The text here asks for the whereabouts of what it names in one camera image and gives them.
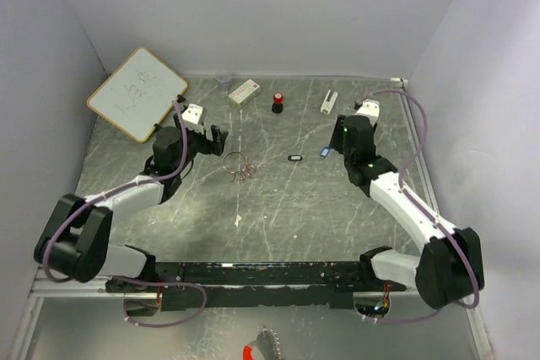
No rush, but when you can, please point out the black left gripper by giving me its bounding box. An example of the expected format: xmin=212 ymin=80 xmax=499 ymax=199
xmin=173 ymin=113 xmax=228 ymax=173

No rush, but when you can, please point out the blue key tag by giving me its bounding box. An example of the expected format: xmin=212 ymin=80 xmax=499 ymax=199
xmin=320 ymin=147 xmax=331 ymax=159

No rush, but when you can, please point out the large silver keyring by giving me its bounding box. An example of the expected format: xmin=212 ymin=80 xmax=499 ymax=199
xmin=222 ymin=151 xmax=246 ymax=175

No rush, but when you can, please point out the black key fob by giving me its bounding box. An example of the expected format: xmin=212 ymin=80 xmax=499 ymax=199
xmin=288 ymin=154 xmax=304 ymax=162

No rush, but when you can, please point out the bunch of silver keys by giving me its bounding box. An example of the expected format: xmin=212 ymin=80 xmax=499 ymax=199
xmin=231 ymin=164 xmax=257 ymax=183

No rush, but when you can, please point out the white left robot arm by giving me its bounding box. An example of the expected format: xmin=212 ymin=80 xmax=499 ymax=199
xmin=34 ymin=125 xmax=228 ymax=282

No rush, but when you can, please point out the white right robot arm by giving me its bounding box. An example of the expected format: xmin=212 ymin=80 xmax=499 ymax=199
xmin=330 ymin=115 xmax=484 ymax=309

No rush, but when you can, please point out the white clip device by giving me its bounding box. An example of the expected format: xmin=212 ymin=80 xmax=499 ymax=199
xmin=320 ymin=89 xmax=338 ymax=116

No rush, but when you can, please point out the white and green small box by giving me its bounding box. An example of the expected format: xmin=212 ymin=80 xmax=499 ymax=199
xmin=228 ymin=79 xmax=261 ymax=109

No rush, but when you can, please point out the clear plastic cup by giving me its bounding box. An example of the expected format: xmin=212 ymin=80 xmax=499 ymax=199
xmin=215 ymin=70 xmax=232 ymax=90

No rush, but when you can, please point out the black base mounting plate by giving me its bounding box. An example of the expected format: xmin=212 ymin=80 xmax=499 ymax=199
xmin=105 ymin=261 xmax=385 ymax=311

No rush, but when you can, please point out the red and white tool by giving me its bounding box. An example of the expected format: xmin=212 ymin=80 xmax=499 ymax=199
xmin=242 ymin=339 xmax=273 ymax=360

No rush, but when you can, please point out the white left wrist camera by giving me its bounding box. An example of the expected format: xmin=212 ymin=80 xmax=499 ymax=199
xmin=181 ymin=104 xmax=207 ymax=134

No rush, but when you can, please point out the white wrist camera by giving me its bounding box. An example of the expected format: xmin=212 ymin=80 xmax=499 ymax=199
xmin=355 ymin=99 xmax=381 ymax=126
xmin=181 ymin=104 xmax=207 ymax=134

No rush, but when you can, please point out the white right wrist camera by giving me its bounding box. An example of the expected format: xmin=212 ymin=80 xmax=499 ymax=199
xmin=355 ymin=99 xmax=381 ymax=126

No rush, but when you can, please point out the white corner bracket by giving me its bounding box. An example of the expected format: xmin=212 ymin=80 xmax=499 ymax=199
xmin=391 ymin=77 xmax=408 ymax=88

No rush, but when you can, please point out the small whiteboard with wooden frame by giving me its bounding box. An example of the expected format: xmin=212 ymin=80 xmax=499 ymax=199
xmin=87 ymin=46 xmax=188 ymax=143

